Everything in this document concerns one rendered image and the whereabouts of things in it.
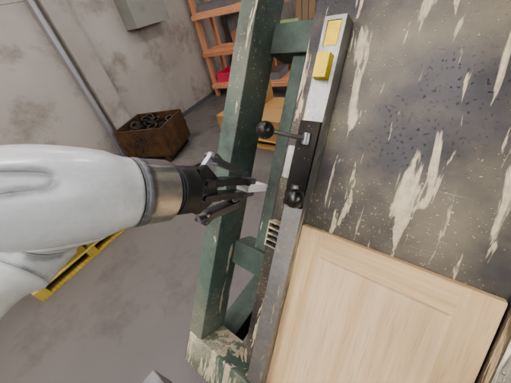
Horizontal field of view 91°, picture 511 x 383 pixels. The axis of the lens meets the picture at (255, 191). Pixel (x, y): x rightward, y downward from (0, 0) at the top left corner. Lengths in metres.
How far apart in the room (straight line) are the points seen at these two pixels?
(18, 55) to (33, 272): 3.89
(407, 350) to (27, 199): 0.64
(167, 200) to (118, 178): 0.07
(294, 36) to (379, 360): 0.79
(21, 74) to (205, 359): 3.81
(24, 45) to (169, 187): 4.00
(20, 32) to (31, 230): 4.05
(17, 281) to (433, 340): 0.66
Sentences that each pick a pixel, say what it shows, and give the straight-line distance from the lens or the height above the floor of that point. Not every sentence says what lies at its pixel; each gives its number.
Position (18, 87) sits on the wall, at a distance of 4.16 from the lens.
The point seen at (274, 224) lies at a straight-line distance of 0.69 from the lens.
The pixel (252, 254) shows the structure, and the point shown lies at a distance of 0.81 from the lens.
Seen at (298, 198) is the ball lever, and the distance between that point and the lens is 0.47.
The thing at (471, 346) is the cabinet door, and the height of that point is 1.21.
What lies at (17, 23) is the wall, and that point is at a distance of 4.31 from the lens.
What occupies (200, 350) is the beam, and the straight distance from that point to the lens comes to 0.99.
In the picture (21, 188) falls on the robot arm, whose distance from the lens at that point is 0.28.
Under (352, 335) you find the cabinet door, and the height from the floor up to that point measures 1.12.
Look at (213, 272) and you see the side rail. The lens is 0.83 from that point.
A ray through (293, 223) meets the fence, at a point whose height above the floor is 1.30.
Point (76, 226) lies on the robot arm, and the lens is 0.29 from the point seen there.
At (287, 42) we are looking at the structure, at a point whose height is 1.62.
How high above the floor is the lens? 1.75
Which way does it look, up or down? 39 degrees down
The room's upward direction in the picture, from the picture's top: 15 degrees counter-clockwise
